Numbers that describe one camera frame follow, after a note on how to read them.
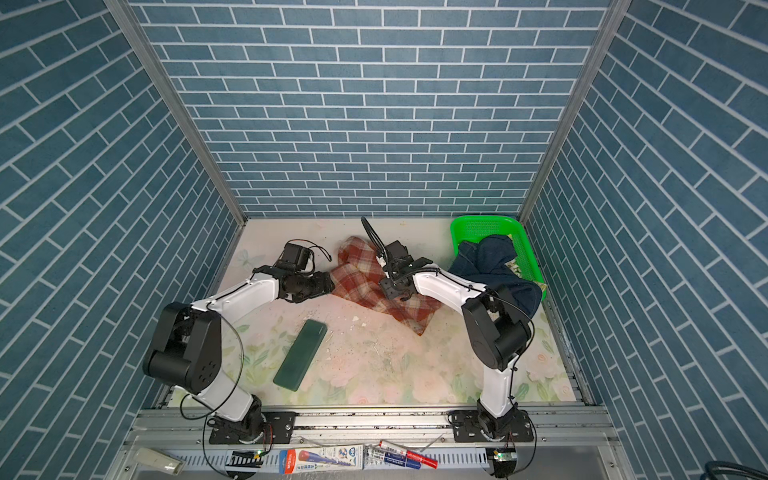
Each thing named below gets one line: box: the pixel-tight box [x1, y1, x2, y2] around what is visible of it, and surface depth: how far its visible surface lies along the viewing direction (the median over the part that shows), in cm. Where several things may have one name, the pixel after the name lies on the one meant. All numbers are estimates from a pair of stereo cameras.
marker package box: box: [279, 444, 364, 475], surface depth 70 cm
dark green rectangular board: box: [273, 319, 328, 392], surface depth 86 cm
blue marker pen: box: [364, 448, 422, 470], surface depth 70 cm
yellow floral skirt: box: [504, 257, 523, 278], surface depth 104 cm
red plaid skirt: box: [331, 236, 443, 336], surface depth 98 cm
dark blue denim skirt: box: [448, 235, 543, 319], surface depth 104 cm
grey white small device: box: [135, 447, 184, 476], surface depth 68 cm
